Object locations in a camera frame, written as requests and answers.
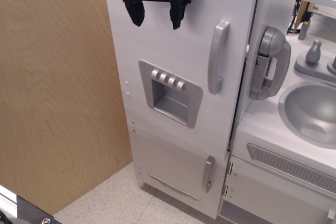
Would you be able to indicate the black metal base frame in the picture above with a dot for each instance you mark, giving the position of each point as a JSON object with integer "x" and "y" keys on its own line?
{"x": 15, "y": 209}

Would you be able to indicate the grey toy telephone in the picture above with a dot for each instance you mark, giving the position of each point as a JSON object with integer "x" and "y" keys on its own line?
{"x": 271, "y": 65}

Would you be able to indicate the white lower freezer door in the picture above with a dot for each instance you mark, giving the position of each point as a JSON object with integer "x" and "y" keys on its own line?
{"x": 177, "y": 170}

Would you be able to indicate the grey ice dispenser panel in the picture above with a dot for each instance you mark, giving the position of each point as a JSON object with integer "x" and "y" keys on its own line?
{"x": 171, "y": 95}

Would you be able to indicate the grey toy faucet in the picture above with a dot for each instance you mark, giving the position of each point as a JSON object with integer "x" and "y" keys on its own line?
{"x": 314, "y": 64}

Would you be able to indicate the white fridge door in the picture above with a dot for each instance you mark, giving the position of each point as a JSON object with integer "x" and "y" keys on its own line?
{"x": 185, "y": 53}

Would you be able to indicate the white oven door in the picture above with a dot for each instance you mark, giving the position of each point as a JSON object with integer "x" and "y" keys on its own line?
{"x": 256, "y": 195}

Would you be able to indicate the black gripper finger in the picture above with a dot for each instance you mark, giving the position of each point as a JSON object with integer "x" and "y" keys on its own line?
{"x": 135, "y": 10}
{"x": 177, "y": 12}

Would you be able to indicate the grey toy sink basin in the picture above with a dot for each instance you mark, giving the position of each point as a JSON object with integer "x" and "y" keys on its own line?
{"x": 308, "y": 111}

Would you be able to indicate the grey lower door handle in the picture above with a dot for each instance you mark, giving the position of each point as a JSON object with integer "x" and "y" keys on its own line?
{"x": 206, "y": 180}

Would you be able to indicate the grey vent grille panel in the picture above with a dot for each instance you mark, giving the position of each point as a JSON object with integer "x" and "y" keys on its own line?
{"x": 292, "y": 168}

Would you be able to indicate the white toy fridge cabinet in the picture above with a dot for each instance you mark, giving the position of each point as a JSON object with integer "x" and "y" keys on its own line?
{"x": 239, "y": 110}

